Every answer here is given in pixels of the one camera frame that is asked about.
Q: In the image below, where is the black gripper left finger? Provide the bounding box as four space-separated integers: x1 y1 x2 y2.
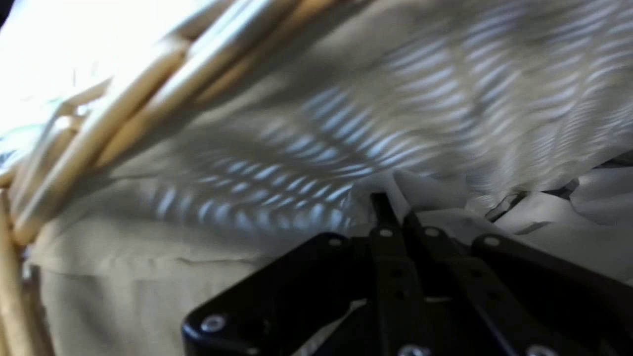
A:
179 191 423 356

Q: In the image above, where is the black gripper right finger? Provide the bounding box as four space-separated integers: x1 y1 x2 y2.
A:
401 209 633 356

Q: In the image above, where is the grey pillow case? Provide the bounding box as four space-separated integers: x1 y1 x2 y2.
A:
393 153 633 278

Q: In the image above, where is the woven wicker laundry basket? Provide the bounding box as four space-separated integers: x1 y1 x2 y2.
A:
0 0 344 356

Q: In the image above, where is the beige fabric basket liner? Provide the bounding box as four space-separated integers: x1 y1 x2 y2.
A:
25 0 633 356

